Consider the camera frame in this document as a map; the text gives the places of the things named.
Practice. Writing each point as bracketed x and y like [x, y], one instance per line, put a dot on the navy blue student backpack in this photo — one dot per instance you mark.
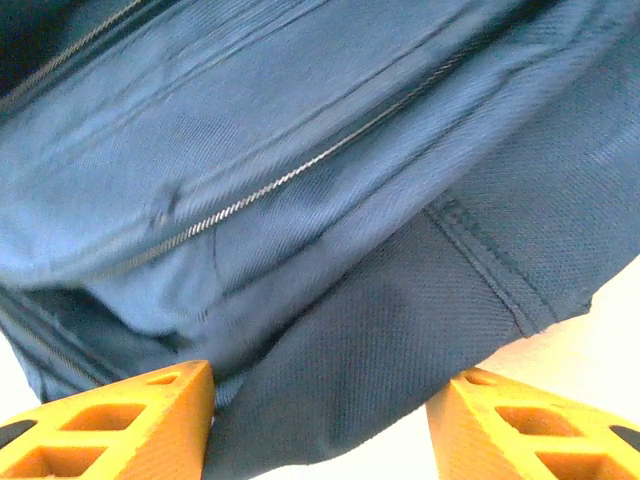
[300, 150]

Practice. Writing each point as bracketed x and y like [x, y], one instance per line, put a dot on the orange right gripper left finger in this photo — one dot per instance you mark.
[150, 440]

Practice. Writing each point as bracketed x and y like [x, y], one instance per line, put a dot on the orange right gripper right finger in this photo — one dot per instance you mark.
[480, 440]

